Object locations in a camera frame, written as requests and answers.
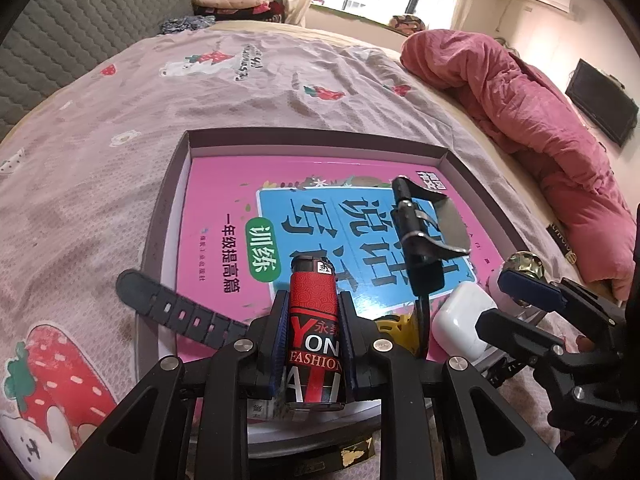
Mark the black and gold box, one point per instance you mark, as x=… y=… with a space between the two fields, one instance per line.
x=333 y=458

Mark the black and gold bar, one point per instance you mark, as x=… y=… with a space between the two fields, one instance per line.
x=560 y=241

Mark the black and yellow wristwatch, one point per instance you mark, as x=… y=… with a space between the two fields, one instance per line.
x=430 y=231

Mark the dark patterned cloth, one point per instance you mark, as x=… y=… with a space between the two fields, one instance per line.
x=189 y=23

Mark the white pill bottle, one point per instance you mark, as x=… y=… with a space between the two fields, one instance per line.
x=266 y=410

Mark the pink strawberry print blanket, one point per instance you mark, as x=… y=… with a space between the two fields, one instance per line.
x=79 y=181

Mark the red and black lighter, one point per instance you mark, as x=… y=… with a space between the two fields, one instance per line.
x=314 y=375

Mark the black wall television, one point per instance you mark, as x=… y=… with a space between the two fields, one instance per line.
x=604 y=101

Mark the dark cardboard box tray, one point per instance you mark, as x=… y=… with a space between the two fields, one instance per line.
x=300 y=431

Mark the red rumpled quilt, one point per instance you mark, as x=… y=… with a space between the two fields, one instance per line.
x=522 y=111

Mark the white earbuds case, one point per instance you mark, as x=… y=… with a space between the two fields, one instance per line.
x=453 y=325

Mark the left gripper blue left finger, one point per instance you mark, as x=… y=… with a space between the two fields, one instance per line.
x=276 y=340

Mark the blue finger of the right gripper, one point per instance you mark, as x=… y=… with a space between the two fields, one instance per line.
x=523 y=342
x=539 y=294

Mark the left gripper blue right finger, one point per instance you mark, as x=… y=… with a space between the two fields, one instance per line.
x=346 y=314

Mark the grey quilted headboard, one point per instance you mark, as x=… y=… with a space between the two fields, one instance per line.
x=54 y=42

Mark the pink and blue book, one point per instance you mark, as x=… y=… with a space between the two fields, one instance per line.
x=245 y=218

